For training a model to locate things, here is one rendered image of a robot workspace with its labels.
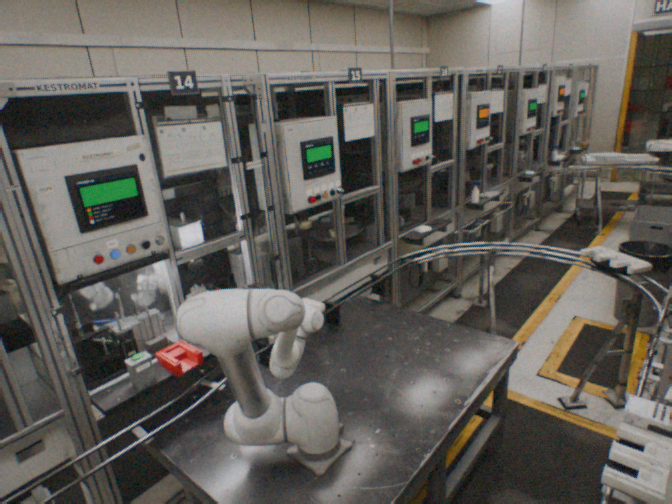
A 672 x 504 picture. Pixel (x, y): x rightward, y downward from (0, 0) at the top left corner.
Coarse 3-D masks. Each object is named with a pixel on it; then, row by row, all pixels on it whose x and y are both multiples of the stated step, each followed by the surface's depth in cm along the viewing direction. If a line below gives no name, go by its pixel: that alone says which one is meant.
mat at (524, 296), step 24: (624, 192) 730; (552, 240) 542; (576, 240) 536; (600, 240) 531; (528, 264) 478; (552, 264) 473; (504, 288) 428; (528, 288) 424; (552, 288) 420; (480, 312) 387; (504, 312) 384; (528, 312) 381; (504, 336) 348; (528, 336) 347
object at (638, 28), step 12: (636, 24) 713; (648, 24) 704; (660, 24) 694; (636, 36) 719; (624, 84) 749; (624, 96) 753; (624, 108) 758; (624, 120) 764; (612, 168) 797; (612, 180) 803
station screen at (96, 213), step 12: (84, 180) 150; (96, 180) 153; (108, 180) 156; (120, 180) 159; (84, 204) 151; (96, 204) 154; (108, 204) 157; (120, 204) 160; (132, 204) 164; (84, 216) 152; (96, 216) 155; (108, 216) 158; (120, 216) 161
